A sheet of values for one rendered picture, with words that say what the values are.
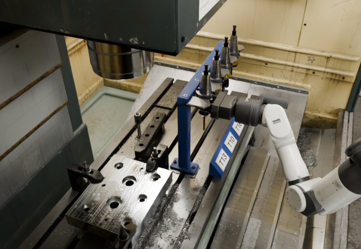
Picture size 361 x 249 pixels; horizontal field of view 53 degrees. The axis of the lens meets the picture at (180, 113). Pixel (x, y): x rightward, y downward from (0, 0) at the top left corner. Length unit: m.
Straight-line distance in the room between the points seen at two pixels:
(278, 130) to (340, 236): 0.47
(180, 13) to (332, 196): 0.62
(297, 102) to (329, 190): 0.98
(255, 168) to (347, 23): 0.76
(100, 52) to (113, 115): 1.40
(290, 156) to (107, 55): 0.63
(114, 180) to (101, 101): 1.17
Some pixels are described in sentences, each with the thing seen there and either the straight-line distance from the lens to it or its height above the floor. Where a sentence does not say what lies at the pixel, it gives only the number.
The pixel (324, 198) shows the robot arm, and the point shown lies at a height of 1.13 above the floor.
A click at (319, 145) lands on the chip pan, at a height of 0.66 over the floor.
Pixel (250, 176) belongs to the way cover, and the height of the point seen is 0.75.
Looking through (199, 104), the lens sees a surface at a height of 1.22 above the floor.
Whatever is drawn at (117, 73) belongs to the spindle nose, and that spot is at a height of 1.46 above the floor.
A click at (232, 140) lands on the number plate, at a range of 1.47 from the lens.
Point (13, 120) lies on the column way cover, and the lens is 1.31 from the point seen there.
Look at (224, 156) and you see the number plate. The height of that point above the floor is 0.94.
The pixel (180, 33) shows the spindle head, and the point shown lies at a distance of 0.69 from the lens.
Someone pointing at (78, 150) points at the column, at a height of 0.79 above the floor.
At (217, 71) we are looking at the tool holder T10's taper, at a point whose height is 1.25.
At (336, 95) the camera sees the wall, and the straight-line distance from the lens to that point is 1.98.
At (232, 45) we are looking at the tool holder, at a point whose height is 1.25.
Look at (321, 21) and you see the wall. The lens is 1.81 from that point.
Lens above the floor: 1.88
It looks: 36 degrees down
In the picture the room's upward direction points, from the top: 1 degrees counter-clockwise
